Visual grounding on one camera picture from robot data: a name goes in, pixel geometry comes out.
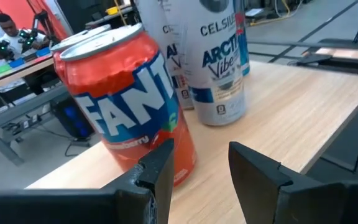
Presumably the blue block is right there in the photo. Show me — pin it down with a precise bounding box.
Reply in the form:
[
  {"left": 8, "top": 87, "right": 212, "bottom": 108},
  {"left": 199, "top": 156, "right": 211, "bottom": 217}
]
[
  {"left": 9, "top": 58, "right": 26, "bottom": 68},
  {"left": 35, "top": 47, "right": 52, "bottom": 57}
]

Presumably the grey metal desk frame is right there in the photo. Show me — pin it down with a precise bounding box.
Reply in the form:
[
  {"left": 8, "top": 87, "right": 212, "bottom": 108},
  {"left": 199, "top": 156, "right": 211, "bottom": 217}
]
[{"left": 0, "top": 83, "right": 73, "bottom": 166}]

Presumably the distant wooden table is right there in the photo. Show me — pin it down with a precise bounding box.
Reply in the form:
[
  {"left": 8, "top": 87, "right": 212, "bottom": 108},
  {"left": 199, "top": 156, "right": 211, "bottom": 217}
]
[{"left": 0, "top": 52, "right": 55, "bottom": 96}]

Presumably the wooden side board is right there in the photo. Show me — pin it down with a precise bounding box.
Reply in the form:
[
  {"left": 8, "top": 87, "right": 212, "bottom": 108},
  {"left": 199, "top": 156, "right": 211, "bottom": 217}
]
[{"left": 314, "top": 46, "right": 358, "bottom": 62}]

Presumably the black aluminium table frame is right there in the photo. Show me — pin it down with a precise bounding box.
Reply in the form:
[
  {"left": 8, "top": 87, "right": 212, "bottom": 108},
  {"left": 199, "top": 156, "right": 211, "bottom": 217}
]
[{"left": 247, "top": 37, "right": 358, "bottom": 77}]

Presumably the computer tower with blue light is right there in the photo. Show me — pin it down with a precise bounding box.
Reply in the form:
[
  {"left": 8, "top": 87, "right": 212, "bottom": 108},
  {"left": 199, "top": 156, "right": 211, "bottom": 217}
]
[{"left": 50, "top": 95, "right": 95, "bottom": 141}]

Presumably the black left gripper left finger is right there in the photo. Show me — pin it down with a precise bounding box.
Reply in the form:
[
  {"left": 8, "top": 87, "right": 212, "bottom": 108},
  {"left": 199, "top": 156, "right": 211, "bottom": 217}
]
[{"left": 0, "top": 139, "right": 175, "bottom": 224}]

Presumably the power strip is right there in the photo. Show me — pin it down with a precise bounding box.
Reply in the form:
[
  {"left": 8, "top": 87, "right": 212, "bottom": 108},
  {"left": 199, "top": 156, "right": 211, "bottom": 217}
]
[{"left": 1, "top": 113, "right": 45, "bottom": 135}]

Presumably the person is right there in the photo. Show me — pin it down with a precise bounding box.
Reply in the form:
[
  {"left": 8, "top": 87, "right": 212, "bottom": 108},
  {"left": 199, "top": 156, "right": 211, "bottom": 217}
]
[{"left": 0, "top": 12, "right": 48, "bottom": 63}]

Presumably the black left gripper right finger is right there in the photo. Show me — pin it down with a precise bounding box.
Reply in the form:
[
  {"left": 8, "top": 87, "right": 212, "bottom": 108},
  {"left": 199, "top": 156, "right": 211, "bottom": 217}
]
[{"left": 228, "top": 142, "right": 358, "bottom": 224}]

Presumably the blue silver Red Bull can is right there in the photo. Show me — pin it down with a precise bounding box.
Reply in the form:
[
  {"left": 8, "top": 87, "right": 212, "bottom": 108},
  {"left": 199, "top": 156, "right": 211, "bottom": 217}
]
[{"left": 232, "top": 0, "right": 250, "bottom": 77}]

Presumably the orange backdrop panel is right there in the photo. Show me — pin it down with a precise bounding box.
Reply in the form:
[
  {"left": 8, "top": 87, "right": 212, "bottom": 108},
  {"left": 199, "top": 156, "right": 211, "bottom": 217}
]
[{"left": 0, "top": 0, "right": 70, "bottom": 41}]

